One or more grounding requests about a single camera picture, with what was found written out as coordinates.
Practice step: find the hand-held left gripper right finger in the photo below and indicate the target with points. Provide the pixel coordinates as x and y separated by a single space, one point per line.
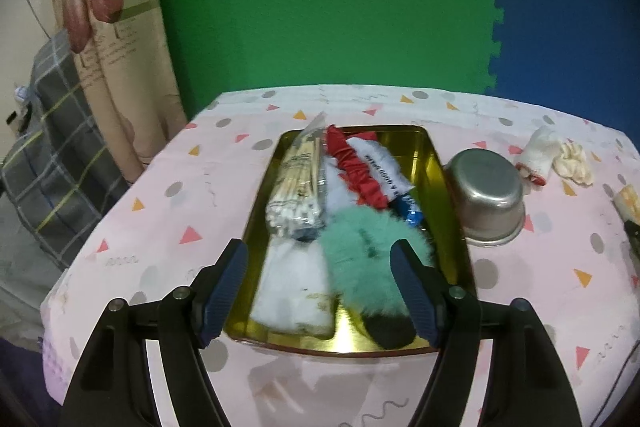
415 297

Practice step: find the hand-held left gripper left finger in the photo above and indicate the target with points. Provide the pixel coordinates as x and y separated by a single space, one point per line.
222 297

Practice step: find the green fluffy scrunchie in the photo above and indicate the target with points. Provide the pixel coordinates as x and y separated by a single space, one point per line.
360 252

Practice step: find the white towel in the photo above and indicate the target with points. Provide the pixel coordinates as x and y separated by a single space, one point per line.
295 287

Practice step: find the black and blue packet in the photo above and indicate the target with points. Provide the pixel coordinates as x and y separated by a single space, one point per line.
411 211

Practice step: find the gold tin tray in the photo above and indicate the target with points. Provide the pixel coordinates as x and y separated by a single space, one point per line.
440 187

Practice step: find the white printed cloth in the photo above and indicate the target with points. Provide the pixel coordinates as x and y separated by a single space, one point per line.
382 169

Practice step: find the bag of cotton swabs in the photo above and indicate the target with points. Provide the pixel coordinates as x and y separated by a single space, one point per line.
300 187

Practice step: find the yellow patterned clear packet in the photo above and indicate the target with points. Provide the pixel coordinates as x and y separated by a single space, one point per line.
627 202

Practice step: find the cream scrunchie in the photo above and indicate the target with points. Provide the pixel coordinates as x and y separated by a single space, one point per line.
575 164

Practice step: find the stainless steel bowl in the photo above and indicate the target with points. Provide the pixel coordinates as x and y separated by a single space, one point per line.
487 197

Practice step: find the white knitted sock red trim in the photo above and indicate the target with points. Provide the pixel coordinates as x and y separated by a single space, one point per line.
540 152

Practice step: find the grey plaid blanket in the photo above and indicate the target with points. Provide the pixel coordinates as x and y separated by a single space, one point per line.
55 147

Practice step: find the blue foam mat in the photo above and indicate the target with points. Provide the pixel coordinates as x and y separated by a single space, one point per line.
570 7

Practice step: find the beige floral curtain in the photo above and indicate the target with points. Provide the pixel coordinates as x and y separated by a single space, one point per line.
115 47

